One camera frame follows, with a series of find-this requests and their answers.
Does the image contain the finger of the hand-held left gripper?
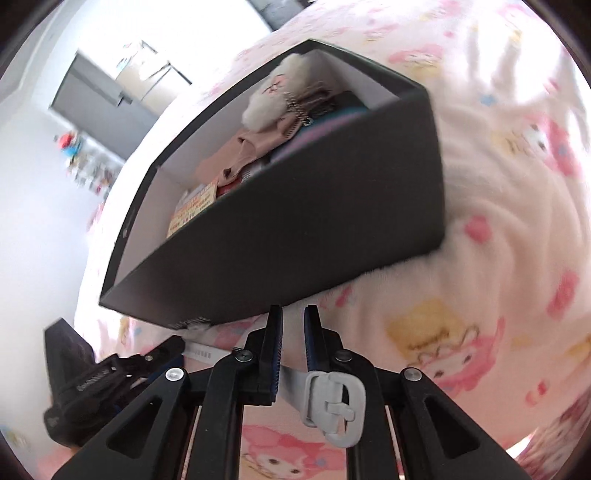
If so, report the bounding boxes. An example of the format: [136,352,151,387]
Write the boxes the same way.
[111,336,186,377]

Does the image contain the dark blue pouch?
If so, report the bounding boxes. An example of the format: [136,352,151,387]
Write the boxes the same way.
[270,92,370,162]

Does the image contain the orange printed leaflet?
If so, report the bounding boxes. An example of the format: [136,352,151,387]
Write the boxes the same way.
[167,182,218,238]

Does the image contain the black cardboard box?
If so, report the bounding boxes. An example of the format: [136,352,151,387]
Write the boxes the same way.
[99,39,446,329]

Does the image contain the white plush toy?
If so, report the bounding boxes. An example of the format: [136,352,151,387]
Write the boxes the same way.
[242,54,319,129]

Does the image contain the pink cloth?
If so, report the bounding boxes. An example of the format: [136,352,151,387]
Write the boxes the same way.
[194,113,296,185]

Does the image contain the pink cartoon printed blanket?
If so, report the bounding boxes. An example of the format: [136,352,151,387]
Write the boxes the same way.
[74,0,591,480]

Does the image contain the grey watch strap with buckle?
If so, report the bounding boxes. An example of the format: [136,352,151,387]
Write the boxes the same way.
[182,342,366,448]

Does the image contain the red and blue toy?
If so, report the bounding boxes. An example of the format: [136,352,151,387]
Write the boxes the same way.
[58,131,85,154]

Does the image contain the grey wardrobe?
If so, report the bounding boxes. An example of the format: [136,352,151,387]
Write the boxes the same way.
[51,53,185,162]

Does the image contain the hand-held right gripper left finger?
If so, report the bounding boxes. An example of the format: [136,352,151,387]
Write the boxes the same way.
[51,305,284,480]

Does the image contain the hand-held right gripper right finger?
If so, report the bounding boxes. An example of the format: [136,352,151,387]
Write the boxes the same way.
[302,305,532,480]

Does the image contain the wall shelf with figurines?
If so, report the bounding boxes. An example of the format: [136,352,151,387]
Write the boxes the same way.
[67,150,122,191]

